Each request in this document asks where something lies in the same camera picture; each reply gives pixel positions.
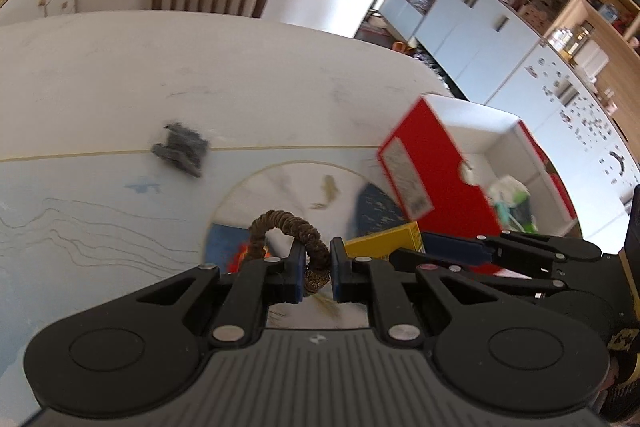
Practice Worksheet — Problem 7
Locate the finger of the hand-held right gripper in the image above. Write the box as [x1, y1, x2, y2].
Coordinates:
[424, 231, 603, 268]
[389, 248, 568, 295]

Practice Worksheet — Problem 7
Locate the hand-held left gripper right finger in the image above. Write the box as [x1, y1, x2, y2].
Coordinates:
[330, 237, 501, 349]

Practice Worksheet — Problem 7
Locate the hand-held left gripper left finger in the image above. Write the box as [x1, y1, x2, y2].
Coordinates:
[135, 241, 307, 350]

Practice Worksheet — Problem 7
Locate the brown scrunchie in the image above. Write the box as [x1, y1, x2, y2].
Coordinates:
[248, 210, 332, 299]

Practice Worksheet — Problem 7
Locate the yellow rectangular case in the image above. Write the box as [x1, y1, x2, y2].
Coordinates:
[345, 221, 426, 260]

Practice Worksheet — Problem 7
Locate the red cardboard box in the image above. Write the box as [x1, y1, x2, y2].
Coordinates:
[377, 94, 581, 258]

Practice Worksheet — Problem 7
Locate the white green packet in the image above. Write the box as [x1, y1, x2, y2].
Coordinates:
[487, 176, 536, 233]

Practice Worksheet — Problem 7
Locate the grey hair scrunchie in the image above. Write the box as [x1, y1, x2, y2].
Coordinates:
[151, 123, 210, 178]

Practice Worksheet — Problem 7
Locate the white fridge with magnets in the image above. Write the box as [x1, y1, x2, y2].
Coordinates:
[487, 42, 640, 238]

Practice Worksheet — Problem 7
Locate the light blue printed table mat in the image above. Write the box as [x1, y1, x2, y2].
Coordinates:
[0, 147, 583, 427]

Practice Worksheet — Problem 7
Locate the white cabinet wall unit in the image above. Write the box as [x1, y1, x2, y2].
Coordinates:
[370, 0, 640, 108]

